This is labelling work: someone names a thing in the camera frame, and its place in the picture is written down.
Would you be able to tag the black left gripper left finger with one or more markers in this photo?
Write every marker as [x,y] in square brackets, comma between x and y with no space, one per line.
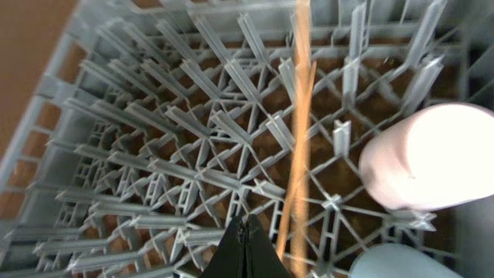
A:
[229,258]

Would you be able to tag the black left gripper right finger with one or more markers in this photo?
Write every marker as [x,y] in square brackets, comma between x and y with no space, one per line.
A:
[261,260]

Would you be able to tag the light blue plastic cup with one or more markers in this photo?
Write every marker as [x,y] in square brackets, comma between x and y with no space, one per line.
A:
[392,260]

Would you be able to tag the wooden chopstick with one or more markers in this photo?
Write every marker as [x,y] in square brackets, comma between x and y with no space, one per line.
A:
[287,216]
[303,56]

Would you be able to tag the pink plastic cup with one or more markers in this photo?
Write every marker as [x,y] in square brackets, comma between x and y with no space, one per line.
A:
[437,158]

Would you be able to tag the grey dishwasher rack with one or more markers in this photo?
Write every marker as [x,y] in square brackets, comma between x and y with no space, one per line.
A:
[156,123]

